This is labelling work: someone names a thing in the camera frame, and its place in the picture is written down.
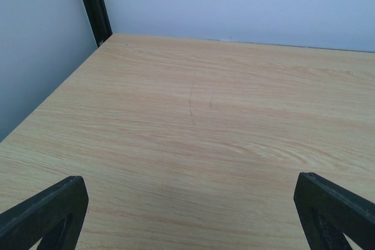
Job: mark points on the black corner frame post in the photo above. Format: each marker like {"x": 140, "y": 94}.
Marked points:
{"x": 99, "y": 20}

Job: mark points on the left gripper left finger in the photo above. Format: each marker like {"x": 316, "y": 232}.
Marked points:
{"x": 51, "y": 219}

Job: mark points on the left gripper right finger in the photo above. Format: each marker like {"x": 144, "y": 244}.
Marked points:
{"x": 330, "y": 214}

